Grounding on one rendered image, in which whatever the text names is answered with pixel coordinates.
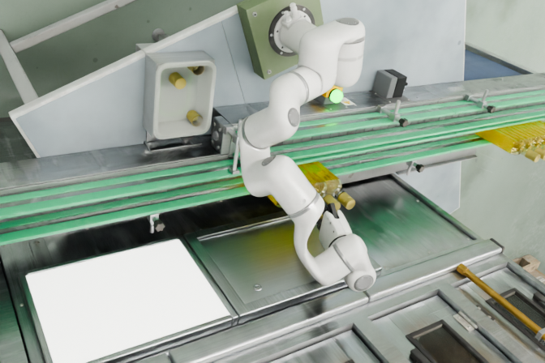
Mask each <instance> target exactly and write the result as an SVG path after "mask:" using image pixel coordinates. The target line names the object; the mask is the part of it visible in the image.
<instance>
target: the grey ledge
mask: <svg viewBox="0 0 545 363"><path fill-rule="evenodd" d="M476 150H477V147H475V148H471V149H467V150H463V151H459V152H451V153H447V154H443V155H439V156H432V157H428V158H423V159H419V160H417V162H416V163H417V164H422V165H423V166H424V169H430V168H434V167H438V166H441V165H446V164H452V163H456V162H460V161H463V160H470V159H474V158H478V157H477V156H476V155H475V152H476ZM408 167H409V166H408V165H407V164H406V162H404V163H400V164H392V165H389V166H384V167H380V168H376V169H368V170H365V171H361V172H356V173H349V174H345V175H341V176H337V177H338V178H339V179H340V180H341V184H346V183H350V182H356V181H360V180H364V179H368V178H372V177H378V176H383V175H387V174H390V173H396V174H397V175H402V174H405V173H406V172H407V169H408Z"/></svg>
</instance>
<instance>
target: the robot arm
mask: <svg viewBox="0 0 545 363"><path fill-rule="evenodd" d="M290 10H291V11H285V12H284V15H283V16H282V17H281V18H280V19H279V20H278V22H277V25H276V27H275V29H274V40H275V43H276V45H277V47H278V48H279V49H280V50H282V51H284V52H287V53H292V52H294V53H296V54H297V55H298V66H297V68H296V69H294V70H292V71H290V72H287V73H285V74H283V75H281V76H279V77H278V78H276V79H274V80H273V81H272V83H271V86H270V90H269V106H268V107H267V108H265V109H262V110H260V111H259V112H257V113H254V114H252V115H250V116H248V117H245V118H244V119H243V120H242V122H241V124H240V127H239V148H240V160H241V169H242V179H243V181H244V185H245V187H246V188H247V190H248V191H249V193H250V194H252V195H254V196H255V197H264V196H268V195H272V196H273V197H274V198H275V199H276V200H277V202H278V203H279V204H280V205H281V207H282V208H283V209H284V211H285V212H286V214H287V215H288V216H289V217H290V218H291V220H292V221H293V222H294V247H295V250H296V253H297V255H298V257H299V259H300V261H301V262H302V264H303V265H304V267H305V268H306V269H307V270H308V271H309V272H310V273H311V275H312V276H313V277H314V278H315V280H316V281H317V282H318V283H319V284H321V285H323V286H331V285H333V284H335V283H336V282H337V281H338V280H340V279H342V278H343V279H344V280H345V282H346V284H347V285H348V287H349V288H350V289H351V290H353V291H355V292H362V291H365V290H367V289H369V288H370V287H371V286H372V285H373V284H374V283H375V279H376V273H375V270H374V268H373V267H372V265H371V262H370V259H369V257H368V254H367V247H366V246H365V243H364V242H363V240H362V239H361V238H360V237H358V236H357V235H355V234H353V233H352V231H351V229H350V226H349V224H348V222H347V220H346V218H345V217H344V215H343V214H342V212H341V211H340V210H336V207H335V203H330V204H329V205H327V203H326V202H325V201H324V200H323V199H322V198H321V196H320V195H319V194H318V192H317V191H316V190H315V189H314V187H313V186H312V185H311V183H310V182H309V181H308V180H307V178H306V177H305V175H304V174H303V173H302V171H301V170H300V169H299V167H298V166H297V165H296V164H295V163H294V162H293V160H292V159H290V158H289V157H288V156H284V155H275V156H270V146H272V145H274V144H277V143H280V142H282V141H285V140H287V139H289V138H290V137H291V136H293V135H294V133H295V132H296V130H297V129H298V126H299V123H300V106H301V105H304V104H306V103H307V102H308V101H310V100H313V99H315V98H316V97H318V96H320V95H322V94H324V93H326V92H327V91H329V90H330V89H331V88H332V87H333V85H334V86H337V87H339V88H347V87H350V86H352V85H354V84H355V83H356V82H357V81H358V79H359V77H360V75H361V71H362V66H363V50H364V43H365V27H364V25H363V23H362V22H361V21H360V20H358V19H355V18H350V17H346V18H340V19H335V20H333V21H331V22H328V23H325V24H323V25H320V26H319V27H316V26H315V25H314V24H312V23H311V20H310V18H309V17H308V15H307V14H305V13H304V12H302V11H298V10H297V7H296V5H295V3H294V2H292V3H291V4H290ZM321 215H323V219H320V216H321ZM315 224H317V228H318V229H319V231H320V234H319V239H320V243H321V245H322V246H323V247H324V249H325V251H324V252H322V253H321V254H319V255H318V256H316V257H315V258H314V257H312V256H311V254H310V253H309V251H308V249H307V240H308V238H309V236H310V234H311V231H312V229H313V228H314V226H315Z"/></svg>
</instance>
